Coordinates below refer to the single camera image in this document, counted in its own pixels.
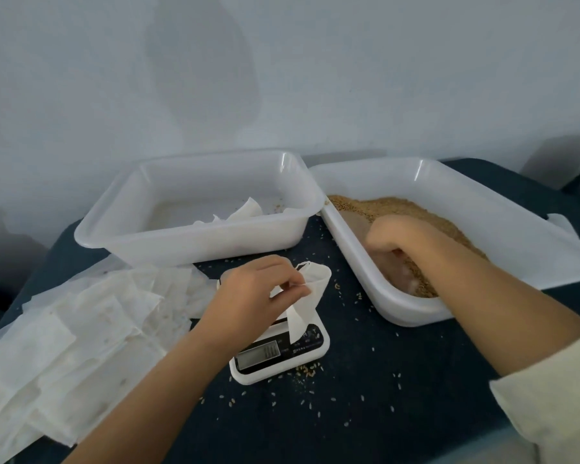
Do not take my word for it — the person's left hand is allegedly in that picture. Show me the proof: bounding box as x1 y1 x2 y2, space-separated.
191 254 313 360

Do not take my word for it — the person's right hand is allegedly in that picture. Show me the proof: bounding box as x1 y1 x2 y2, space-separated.
364 214 438 264

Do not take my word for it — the clear plastic scoop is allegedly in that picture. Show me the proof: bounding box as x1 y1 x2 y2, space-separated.
343 212 419 294

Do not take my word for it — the brown grain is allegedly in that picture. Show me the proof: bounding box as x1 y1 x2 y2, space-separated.
327 195 490 298

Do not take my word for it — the white plastic tub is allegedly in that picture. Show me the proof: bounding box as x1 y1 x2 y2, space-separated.
74 150 327 269

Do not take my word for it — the white tray of grain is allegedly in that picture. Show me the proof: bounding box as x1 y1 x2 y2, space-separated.
309 156 580 327

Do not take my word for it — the pile of white bags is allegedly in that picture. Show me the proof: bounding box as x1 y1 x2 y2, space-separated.
0 254 224 464

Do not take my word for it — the person's left forearm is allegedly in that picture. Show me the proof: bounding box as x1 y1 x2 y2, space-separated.
63 333 243 464

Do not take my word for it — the person's right forearm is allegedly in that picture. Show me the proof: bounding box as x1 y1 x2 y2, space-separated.
416 235 580 378

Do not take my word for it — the white digital kitchen scale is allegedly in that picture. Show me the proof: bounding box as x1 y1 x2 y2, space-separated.
217 266 332 387

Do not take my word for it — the dark blue tablecloth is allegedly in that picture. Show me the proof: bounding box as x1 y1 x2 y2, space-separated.
0 159 580 464

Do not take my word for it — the white sleeve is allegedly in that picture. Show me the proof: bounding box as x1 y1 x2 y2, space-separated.
489 316 580 464

